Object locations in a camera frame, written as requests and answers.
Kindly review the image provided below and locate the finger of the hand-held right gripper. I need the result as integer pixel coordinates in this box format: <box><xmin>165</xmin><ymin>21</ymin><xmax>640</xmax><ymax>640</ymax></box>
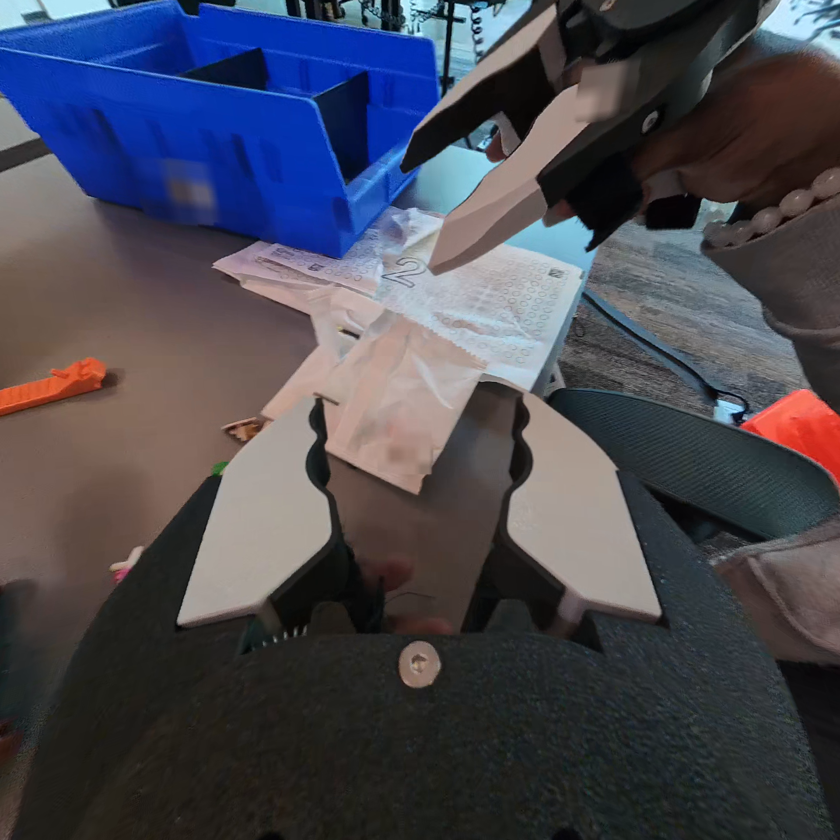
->
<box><xmin>400</xmin><ymin>3</ymin><xmax>573</xmax><ymax>175</ymax></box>
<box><xmin>427</xmin><ymin>87</ymin><xmax>632</xmax><ymax>277</ymax></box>

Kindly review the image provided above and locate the person's right hand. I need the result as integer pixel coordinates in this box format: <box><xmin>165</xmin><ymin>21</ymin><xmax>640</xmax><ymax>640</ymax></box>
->
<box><xmin>486</xmin><ymin>49</ymin><xmax>840</xmax><ymax>227</ymax></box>

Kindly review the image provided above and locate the pearl bead bracelet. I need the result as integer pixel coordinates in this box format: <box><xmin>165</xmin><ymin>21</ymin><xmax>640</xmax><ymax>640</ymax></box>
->
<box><xmin>702</xmin><ymin>167</ymin><xmax>840</xmax><ymax>249</ymax></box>

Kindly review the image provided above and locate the small dotted print paper bag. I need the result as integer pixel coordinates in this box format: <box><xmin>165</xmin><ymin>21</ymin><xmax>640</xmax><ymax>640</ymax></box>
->
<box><xmin>212</xmin><ymin>239</ymin><xmax>395</xmax><ymax>313</ymax></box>

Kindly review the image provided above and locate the orange brick separator tool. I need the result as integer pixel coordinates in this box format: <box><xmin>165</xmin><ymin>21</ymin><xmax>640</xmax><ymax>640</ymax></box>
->
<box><xmin>0</xmin><ymin>357</ymin><xmax>108</xmax><ymax>418</ymax></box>

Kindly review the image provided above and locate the black bin divider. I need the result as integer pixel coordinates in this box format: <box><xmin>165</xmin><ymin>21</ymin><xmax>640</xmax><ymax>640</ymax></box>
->
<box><xmin>179</xmin><ymin>47</ymin><xmax>271</xmax><ymax>94</ymax></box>
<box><xmin>311</xmin><ymin>71</ymin><xmax>372</xmax><ymax>186</ymax></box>

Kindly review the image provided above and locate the white dotted print paper bag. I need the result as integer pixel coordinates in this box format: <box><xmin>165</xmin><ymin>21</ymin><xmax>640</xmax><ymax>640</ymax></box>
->
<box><xmin>374</xmin><ymin>246</ymin><xmax>586</xmax><ymax>393</ymax></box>

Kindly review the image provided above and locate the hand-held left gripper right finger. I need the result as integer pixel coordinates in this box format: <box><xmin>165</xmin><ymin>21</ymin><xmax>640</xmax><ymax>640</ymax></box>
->
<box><xmin>459</xmin><ymin>392</ymin><xmax>664</xmax><ymax>632</ymax></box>

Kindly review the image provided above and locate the dark green mesh chair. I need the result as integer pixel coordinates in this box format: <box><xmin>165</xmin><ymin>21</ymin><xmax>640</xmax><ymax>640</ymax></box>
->
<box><xmin>548</xmin><ymin>387</ymin><xmax>840</xmax><ymax>547</ymax></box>

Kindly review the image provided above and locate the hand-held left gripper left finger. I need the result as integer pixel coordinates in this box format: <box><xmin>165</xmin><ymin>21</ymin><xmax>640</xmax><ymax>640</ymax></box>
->
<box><xmin>176</xmin><ymin>395</ymin><xmax>368</xmax><ymax>630</ymax></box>

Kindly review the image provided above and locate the crumpled clear plastic bag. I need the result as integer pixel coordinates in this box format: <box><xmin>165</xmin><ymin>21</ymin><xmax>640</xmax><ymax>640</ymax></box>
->
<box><xmin>377</xmin><ymin>206</ymin><xmax>448</xmax><ymax>263</ymax></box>

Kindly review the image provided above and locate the person's right forearm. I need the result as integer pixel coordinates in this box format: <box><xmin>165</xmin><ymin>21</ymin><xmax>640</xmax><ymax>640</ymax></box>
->
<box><xmin>701</xmin><ymin>190</ymin><xmax>840</xmax><ymax>411</ymax></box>

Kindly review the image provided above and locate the orange plastic object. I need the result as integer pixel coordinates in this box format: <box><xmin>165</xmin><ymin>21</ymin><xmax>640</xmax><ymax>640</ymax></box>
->
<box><xmin>742</xmin><ymin>388</ymin><xmax>840</xmax><ymax>485</ymax></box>

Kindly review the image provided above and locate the black floor cable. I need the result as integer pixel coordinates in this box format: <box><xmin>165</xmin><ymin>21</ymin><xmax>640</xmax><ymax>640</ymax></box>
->
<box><xmin>581</xmin><ymin>289</ymin><xmax>750</xmax><ymax>421</ymax></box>

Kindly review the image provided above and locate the small pink toy piece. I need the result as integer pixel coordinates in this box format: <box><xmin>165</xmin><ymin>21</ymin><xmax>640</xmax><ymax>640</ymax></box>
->
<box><xmin>109</xmin><ymin>545</ymin><xmax>145</xmax><ymax>585</ymax></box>

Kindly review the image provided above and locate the plain white torn paper bag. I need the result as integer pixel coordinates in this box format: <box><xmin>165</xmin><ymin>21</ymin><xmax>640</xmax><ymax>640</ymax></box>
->
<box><xmin>261</xmin><ymin>305</ymin><xmax>488</xmax><ymax>496</ymax></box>

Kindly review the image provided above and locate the person's grey sweater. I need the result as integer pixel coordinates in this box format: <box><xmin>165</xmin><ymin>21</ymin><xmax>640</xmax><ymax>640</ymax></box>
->
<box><xmin>714</xmin><ymin>518</ymin><xmax>840</xmax><ymax>665</ymax></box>

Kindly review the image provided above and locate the blue plastic bin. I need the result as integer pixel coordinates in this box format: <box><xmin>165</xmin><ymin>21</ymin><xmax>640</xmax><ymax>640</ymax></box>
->
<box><xmin>0</xmin><ymin>0</ymin><xmax>442</xmax><ymax>260</ymax></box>

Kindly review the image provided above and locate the black tripod stand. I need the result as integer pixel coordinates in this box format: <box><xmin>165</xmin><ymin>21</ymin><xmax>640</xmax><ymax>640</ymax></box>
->
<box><xmin>420</xmin><ymin>0</ymin><xmax>501</xmax><ymax>99</ymax></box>

